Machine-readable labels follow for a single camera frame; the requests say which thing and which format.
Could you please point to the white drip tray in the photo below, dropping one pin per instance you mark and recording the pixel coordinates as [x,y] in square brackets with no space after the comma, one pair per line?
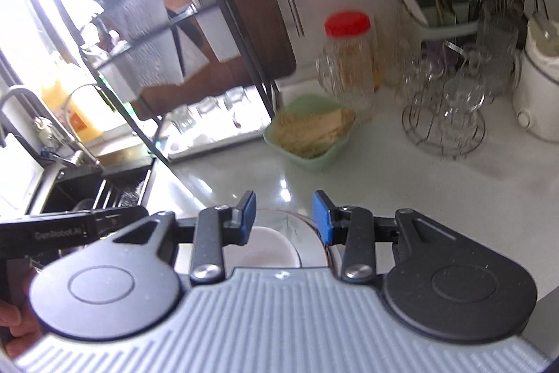
[209,145]

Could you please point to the person's left hand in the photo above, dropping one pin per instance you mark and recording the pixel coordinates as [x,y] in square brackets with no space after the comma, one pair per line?
[15,320]

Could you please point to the black dish rack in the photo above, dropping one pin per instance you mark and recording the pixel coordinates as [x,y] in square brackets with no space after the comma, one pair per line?
[236,32]

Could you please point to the cluster of glass cups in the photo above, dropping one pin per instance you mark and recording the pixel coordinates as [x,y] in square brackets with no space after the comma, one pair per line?
[458,97]

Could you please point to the yellow detergent jug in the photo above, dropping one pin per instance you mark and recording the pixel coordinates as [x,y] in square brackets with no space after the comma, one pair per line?
[70,111]

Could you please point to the ribbed glass pitcher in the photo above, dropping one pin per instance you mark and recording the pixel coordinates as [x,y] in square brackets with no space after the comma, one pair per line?
[498,54]

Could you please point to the glass jar red lid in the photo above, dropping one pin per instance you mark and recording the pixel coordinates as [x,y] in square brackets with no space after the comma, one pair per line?
[347,62]

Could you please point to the white ceramic bowl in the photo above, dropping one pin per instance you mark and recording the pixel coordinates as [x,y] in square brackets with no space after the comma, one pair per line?
[266,246]

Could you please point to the grey patterned cloth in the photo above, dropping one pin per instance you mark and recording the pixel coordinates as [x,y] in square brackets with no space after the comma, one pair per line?
[139,49]

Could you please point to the black kitchen sink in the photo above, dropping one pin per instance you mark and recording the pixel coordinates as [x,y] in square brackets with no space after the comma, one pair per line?
[65,194]

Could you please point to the green white utensil holder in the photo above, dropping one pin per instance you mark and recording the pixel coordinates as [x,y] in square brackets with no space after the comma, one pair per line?
[441,30]

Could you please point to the dried noodles bundle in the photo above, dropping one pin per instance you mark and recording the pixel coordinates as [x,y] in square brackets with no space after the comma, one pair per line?
[314,130]

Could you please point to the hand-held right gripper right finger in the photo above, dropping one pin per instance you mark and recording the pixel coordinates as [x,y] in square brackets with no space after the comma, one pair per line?
[322,220]

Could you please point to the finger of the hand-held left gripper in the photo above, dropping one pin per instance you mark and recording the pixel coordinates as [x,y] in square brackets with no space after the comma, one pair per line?
[122,218]

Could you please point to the steel wool scourer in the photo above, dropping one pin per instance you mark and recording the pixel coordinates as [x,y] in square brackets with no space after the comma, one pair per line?
[131,191]

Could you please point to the tall steel faucet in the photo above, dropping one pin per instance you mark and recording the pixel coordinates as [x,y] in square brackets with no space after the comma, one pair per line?
[26,97]

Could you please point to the white electric cooker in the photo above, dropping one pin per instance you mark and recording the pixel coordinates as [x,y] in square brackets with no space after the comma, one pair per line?
[539,93]

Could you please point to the brown cutting board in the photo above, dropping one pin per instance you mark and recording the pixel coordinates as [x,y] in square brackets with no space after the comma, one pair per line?
[262,6]

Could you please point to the green plastic basket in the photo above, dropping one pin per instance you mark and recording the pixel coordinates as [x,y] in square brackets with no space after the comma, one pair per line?
[312,100]

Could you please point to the white plate grey leaf print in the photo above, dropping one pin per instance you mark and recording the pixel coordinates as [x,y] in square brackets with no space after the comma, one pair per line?
[292,226]

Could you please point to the white cloth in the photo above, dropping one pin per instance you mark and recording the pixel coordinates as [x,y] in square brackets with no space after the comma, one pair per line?
[205,45]

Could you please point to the clear drinking glass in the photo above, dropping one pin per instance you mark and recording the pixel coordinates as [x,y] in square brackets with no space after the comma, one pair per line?
[181,119]
[208,111]
[236,102]

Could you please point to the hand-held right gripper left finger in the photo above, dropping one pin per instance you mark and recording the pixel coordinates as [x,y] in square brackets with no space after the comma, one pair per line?
[248,218]

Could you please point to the sink drain rack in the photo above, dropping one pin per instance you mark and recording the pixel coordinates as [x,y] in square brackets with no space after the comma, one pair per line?
[105,191]

